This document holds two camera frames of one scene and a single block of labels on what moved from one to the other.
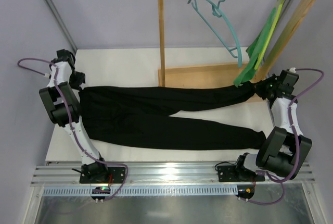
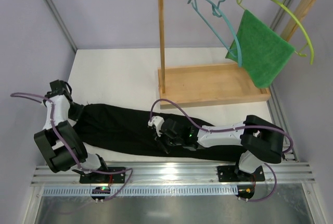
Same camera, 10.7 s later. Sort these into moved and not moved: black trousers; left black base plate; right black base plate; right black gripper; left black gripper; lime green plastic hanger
Moved: black trousers; left black gripper; lime green plastic hanger; right black gripper
Not moved: right black base plate; left black base plate
